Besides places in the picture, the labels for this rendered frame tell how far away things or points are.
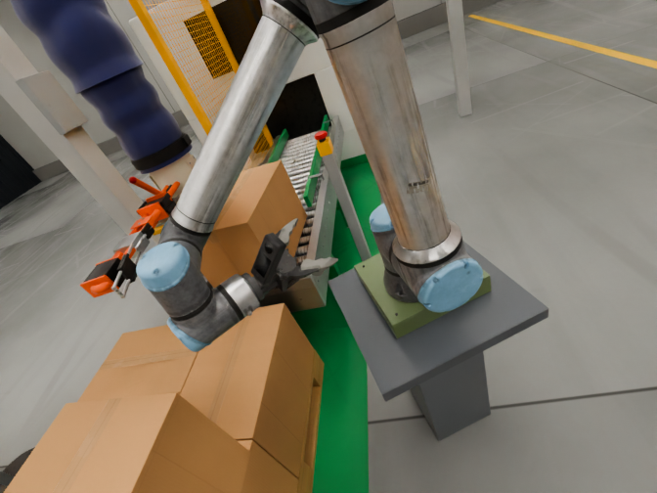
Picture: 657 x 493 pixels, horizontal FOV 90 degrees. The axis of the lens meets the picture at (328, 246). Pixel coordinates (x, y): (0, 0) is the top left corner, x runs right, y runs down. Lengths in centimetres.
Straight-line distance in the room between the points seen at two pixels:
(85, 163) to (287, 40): 204
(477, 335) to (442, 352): 11
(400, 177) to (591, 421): 137
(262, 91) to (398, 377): 75
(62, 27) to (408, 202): 110
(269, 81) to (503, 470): 153
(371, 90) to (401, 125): 7
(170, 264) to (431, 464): 134
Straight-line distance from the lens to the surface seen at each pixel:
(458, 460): 166
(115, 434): 106
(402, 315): 99
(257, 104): 66
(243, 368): 148
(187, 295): 66
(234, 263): 167
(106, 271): 99
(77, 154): 255
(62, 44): 136
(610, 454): 172
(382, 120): 57
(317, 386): 192
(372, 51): 55
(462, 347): 98
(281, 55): 66
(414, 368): 97
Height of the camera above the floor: 158
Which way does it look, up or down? 35 degrees down
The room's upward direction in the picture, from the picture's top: 24 degrees counter-clockwise
